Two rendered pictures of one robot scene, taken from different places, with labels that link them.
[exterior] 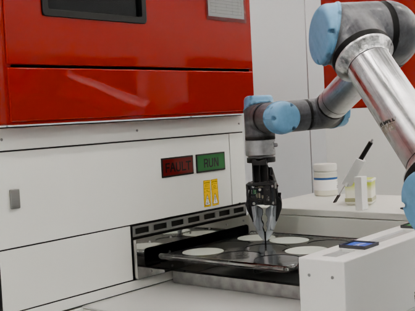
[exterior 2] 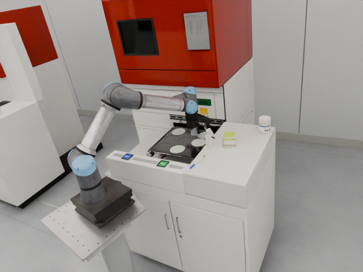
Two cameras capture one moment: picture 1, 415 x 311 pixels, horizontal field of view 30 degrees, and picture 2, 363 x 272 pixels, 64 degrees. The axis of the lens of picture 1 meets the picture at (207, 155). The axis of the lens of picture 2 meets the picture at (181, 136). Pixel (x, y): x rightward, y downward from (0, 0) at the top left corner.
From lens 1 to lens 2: 254 cm
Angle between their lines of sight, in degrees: 82
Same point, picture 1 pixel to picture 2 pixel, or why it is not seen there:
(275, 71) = not seen: outside the picture
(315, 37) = not seen: hidden behind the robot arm
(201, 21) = (184, 52)
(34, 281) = (141, 119)
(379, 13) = (108, 93)
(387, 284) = (127, 171)
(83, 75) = (139, 72)
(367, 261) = (116, 162)
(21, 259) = (137, 114)
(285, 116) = not seen: hidden behind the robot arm
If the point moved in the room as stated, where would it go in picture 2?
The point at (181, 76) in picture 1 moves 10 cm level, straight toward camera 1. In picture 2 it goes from (176, 73) to (161, 75)
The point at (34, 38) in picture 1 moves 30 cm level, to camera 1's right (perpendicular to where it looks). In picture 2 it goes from (123, 62) to (125, 72)
